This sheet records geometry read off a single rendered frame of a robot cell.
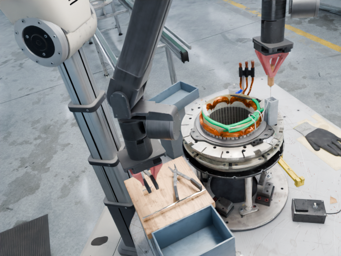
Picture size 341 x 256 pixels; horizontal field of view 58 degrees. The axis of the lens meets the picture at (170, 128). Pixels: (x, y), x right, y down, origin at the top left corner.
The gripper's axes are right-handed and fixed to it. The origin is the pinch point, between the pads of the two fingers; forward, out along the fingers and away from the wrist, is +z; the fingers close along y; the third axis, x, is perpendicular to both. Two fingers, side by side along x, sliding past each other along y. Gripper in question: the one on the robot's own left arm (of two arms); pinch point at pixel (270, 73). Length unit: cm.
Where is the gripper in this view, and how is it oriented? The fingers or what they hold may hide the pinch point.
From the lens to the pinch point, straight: 88.9
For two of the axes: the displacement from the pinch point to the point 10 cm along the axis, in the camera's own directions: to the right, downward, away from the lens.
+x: -9.7, 2.2, -1.1
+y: -2.1, -5.0, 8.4
